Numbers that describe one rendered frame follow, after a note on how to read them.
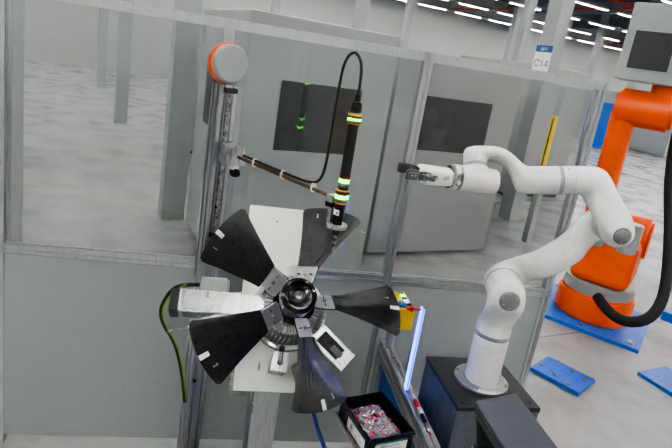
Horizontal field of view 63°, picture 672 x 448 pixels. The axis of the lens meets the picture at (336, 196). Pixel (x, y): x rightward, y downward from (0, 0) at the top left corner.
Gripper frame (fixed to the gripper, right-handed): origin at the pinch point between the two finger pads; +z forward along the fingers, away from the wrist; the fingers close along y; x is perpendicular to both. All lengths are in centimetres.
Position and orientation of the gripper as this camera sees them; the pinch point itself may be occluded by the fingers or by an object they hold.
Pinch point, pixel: (404, 170)
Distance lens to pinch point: 175.7
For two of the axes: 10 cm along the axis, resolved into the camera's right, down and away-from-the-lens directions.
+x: 1.6, -9.5, -2.6
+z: -9.7, -1.1, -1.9
